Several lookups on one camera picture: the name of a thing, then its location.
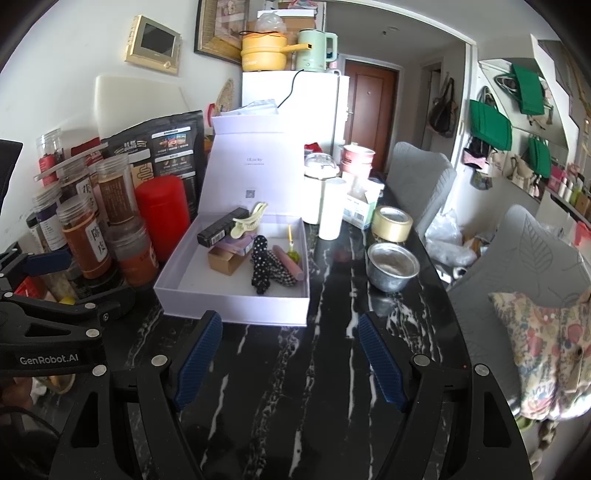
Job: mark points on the floral cushion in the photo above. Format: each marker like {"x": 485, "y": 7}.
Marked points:
{"x": 549, "y": 350}

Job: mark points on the black slim box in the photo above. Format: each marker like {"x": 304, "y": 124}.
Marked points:
{"x": 219, "y": 228}

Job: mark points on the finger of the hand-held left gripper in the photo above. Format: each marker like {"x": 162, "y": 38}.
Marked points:
{"x": 92, "y": 307}
{"x": 48, "y": 264}

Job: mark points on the purple card pouch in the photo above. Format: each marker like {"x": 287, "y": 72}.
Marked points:
{"x": 238, "y": 244}

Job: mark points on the crumpled white paper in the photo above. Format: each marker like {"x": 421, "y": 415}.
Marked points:
{"x": 251, "y": 107}

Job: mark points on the white carton box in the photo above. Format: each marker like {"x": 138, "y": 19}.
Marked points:
{"x": 362, "y": 207}

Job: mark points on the grey chair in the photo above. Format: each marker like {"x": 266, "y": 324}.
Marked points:
{"x": 517, "y": 258}
{"x": 420, "y": 184}

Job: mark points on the group of clear spice jars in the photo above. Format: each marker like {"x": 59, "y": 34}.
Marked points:
{"x": 87, "y": 235}

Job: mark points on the brown door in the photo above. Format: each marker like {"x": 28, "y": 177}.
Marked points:
{"x": 369, "y": 106}

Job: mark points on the cream pot with glass lid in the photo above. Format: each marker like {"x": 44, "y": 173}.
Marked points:
{"x": 318, "y": 184}

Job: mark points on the green electric kettle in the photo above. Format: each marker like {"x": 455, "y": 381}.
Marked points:
{"x": 314, "y": 50}

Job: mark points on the clear plastic bag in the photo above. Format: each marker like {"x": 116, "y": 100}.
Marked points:
{"x": 450, "y": 240}

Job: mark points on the pink paper cup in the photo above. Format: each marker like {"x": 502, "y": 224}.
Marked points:
{"x": 358, "y": 161}

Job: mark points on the metal bowl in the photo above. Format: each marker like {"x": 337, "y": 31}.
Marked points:
{"x": 392, "y": 270}

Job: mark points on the checked scrunchie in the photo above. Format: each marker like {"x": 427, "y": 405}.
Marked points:
{"x": 263, "y": 267}

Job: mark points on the pink rectangular case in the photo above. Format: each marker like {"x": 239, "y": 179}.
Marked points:
{"x": 291, "y": 265}

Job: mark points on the red canister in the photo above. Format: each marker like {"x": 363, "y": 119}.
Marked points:
{"x": 161, "y": 217}

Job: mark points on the row of cosmetic bottles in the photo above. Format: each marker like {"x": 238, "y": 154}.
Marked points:
{"x": 570, "y": 191}

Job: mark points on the black snack bag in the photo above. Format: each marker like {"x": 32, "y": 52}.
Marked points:
{"x": 171, "y": 143}

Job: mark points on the white plastic roll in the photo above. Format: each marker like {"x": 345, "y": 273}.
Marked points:
{"x": 332, "y": 212}

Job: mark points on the white gift box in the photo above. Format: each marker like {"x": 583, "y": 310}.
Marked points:
{"x": 244, "y": 170}

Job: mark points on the green tote bag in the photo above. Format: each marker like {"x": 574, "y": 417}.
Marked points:
{"x": 490, "y": 127}
{"x": 540, "y": 157}
{"x": 528, "y": 90}

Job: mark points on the gold cardboard box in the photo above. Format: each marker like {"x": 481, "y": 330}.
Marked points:
{"x": 224, "y": 263}

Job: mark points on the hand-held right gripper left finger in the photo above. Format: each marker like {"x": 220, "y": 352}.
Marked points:
{"x": 198, "y": 360}

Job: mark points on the woven round trivet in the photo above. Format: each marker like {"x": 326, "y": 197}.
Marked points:
{"x": 225, "y": 97}

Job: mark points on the yellow cooker pot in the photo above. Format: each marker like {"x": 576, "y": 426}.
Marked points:
{"x": 261, "y": 53}

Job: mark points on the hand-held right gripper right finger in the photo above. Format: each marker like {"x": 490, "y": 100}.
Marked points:
{"x": 381, "y": 360}

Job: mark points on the framed picture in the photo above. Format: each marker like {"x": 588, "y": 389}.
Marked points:
{"x": 217, "y": 27}

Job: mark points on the white refrigerator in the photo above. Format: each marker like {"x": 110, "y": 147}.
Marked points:
{"x": 314, "y": 106}

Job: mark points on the beige wall intercom panel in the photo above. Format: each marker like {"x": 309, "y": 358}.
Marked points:
{"x": 154, "y": 41}

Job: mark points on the beige tape roll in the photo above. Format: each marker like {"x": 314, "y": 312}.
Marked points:
{"x": 392, "y": 228}

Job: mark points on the yellow hair claw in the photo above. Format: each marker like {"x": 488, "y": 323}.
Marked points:
{"x": 247, "y": 221}

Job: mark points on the dark handbag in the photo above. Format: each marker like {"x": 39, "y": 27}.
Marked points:
{"x": 442, "y": 113}

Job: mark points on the white board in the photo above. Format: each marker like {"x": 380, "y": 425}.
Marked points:
{"x": 138, "y": 101}

